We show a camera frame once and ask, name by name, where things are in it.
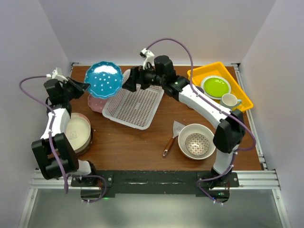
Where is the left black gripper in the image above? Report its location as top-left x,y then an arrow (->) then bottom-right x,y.
60,76 -> 89,101

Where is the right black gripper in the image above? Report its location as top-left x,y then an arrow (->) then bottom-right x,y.
122,63 -> 165,93

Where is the pink polka dot plate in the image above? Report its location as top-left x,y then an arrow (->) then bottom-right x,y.
87,94 -> 107,113

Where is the blue polka dot plate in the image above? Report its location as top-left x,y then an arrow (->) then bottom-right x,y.
84,61 -> 123,99

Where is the white perforated plastic basket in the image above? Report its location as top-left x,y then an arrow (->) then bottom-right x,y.
102,68 -> 165,130

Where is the cream bear print plate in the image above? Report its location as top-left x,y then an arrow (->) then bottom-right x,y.
65,113 -> 92,154

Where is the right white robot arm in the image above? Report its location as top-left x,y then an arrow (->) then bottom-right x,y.
122,56 -> 245,187

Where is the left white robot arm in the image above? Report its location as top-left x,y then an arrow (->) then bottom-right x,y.
31,77 -> 98,186

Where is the pink and cream plate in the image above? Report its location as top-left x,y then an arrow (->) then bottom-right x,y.
76,115 -> 94,156

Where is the pink mug purple interior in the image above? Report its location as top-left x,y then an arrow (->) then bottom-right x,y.
190,86 -> 204,98

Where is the green plate white rim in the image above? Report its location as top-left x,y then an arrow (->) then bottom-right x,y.
200,75 -> 231,100

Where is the white bowl patterned inside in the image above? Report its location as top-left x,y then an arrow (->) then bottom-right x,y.
178,123 -> 216,161

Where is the yellow plastic tray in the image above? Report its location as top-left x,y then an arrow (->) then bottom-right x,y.
192,62 -> 254,121

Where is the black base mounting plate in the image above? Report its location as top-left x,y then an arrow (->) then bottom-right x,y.
71,170 -> 239,202

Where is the light blue mug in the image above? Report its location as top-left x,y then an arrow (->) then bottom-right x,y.
220,93 -> 242,110

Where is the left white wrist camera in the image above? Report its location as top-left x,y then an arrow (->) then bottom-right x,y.
46,67 -> 67,82

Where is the wooden handle metal scraper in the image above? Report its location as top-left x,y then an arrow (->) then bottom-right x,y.
162,121 -> 185,158

